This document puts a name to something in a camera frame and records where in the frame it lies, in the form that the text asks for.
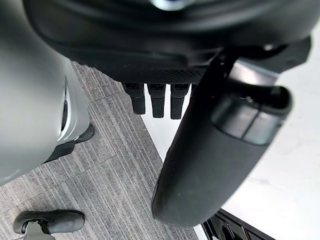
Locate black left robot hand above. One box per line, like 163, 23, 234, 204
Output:
23, 0, 320, 228

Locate dark robot left foot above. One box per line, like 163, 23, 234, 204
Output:
42, 123, 95, 165

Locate black glossy appliance front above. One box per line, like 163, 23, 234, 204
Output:
201, 209, 277, 240

